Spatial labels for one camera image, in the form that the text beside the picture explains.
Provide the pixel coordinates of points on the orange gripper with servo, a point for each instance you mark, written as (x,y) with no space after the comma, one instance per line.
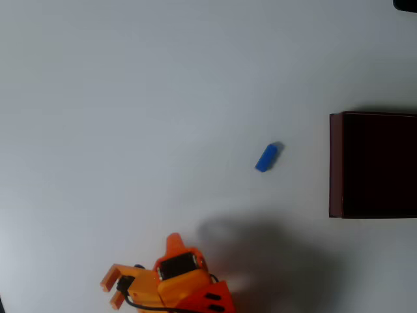
(176,267)

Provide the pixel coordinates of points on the small blue block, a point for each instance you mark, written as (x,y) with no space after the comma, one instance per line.
(268,158)

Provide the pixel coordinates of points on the dark red box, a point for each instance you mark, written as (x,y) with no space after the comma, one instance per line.
(378,163)

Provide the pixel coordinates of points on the dark edge object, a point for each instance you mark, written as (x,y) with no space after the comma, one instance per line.
(1,306)

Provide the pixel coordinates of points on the black object at corner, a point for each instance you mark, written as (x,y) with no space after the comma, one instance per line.
(407,5)

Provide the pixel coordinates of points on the orange forked camera mount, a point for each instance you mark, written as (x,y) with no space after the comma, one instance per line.
(143,283)

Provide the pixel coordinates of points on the small black camera module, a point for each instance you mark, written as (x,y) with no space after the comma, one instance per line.
(125,282)

